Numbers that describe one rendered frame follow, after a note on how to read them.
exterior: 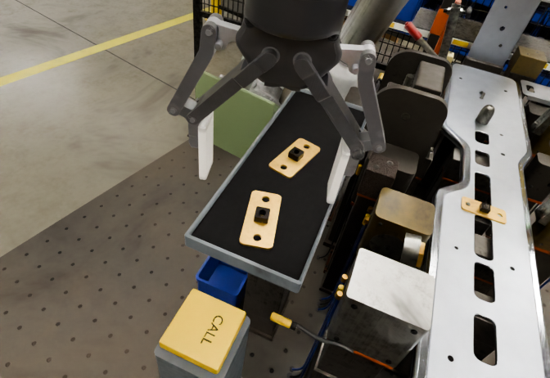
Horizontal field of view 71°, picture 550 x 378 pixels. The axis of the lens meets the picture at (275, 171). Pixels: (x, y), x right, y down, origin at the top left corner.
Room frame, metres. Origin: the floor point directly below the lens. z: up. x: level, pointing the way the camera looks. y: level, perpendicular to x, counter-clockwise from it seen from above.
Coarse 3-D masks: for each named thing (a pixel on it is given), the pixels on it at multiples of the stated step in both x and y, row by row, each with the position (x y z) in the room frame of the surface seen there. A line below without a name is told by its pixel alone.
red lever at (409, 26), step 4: (404, 24) 1.06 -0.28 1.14; (408, 24) 1.05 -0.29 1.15; (412, 24) 1.05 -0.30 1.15; (408, 28) 1.04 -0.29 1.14; (412, 28) 1.04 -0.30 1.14; (416, 28) 1.05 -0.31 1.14; (408, 32) 1.05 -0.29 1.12; (412, 32) 1.04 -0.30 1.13; (416, 32) 1.04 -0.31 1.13; (412, 36) 1.04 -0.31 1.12; (416, 36) 1.04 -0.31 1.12; (420, 36) 1.04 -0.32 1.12; (416, 40) 1.04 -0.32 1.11; (420, 40) 1.04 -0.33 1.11; (424, 40) 1.04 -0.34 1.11; (420, 44) 1.04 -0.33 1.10; (424, 44) 1.03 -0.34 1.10; (428, 44) 1.04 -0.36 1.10; (424, 48) 1.03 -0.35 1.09; (428, 48) 1.03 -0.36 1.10; (428, 52) 1.03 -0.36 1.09; (432, 52) 1.03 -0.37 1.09
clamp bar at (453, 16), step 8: (448, 8) 1.03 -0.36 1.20; (456, 8) 1.01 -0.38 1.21; (456, 16) 1.01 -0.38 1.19; (448, 24) 1.01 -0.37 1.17; (456, 24) 1.01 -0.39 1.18; (448, 32) 1.01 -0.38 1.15; (448, 40) 1.01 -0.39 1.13; (440, 48) 1.01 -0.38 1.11; (448, 48) 1.01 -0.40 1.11; (440, 56) 1.01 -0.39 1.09
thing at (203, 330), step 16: (192, 304) 0.17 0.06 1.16; (208, 304) 0.18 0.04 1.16; (224, 304) 0.18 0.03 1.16; (176, 320) 0.16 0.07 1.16; (192, 320) 0.16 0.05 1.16; (208, 320) 0.16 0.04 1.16; (224, 320) 0.16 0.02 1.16; (240, 320) 0.17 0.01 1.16; (176, 336) 0.14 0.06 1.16; (192, 336) 0.14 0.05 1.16; (208, 336) 0.15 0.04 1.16; (224, 336) 0.15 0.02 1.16; (176, 352) 0.13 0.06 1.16; (192, 352) 0.13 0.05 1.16; (208, 352) 0.13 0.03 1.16; (224, 352) 0.14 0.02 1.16; (208, 368) 0.12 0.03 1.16
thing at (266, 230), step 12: (252, 192) 0.33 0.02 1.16; (264, 192) 0.33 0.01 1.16; (252, 204) 0.31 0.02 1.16; (264, 204) 0.31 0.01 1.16; (276, 204) 0.32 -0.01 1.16; (252, 216) 0.29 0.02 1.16; (264, 216) 0.29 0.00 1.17; (276, 216) 0.30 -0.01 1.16; (252, 228) 0.27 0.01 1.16; (264, 228) 0.28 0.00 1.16; (240, 240) 0.26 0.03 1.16; (252, 240) 0.26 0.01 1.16; (264, 240) 0.26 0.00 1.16
